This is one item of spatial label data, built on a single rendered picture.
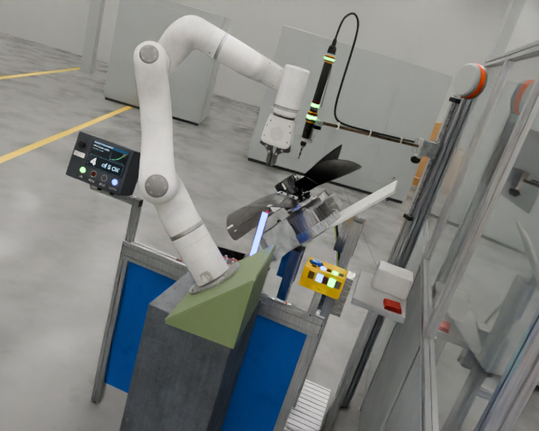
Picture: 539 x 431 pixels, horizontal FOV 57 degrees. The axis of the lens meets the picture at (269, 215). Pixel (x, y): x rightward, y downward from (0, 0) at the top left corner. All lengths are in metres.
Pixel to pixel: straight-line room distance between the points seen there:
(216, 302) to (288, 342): 0.67
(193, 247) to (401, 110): 6.50
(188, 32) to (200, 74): 7.65
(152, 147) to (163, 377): 0.75
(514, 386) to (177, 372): 1.08
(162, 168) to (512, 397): 1.10
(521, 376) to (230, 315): 0.82
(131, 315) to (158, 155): 0.96
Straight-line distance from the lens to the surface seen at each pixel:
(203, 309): 1.53
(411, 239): 2.64
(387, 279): 2.43
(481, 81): 2.51
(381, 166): 7.99
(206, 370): 1.69
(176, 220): 1.62
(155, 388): 1.82
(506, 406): 1.02
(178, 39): 1.68
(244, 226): 2.34
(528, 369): 1.00
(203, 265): 1.64
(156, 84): 1.62
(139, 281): 2.26
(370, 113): 7.81
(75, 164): 2.20
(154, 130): 1.62
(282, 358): 2.15
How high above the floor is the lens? 1.80
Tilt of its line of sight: 19 degrees down
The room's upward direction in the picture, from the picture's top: 17 degrees clockwise
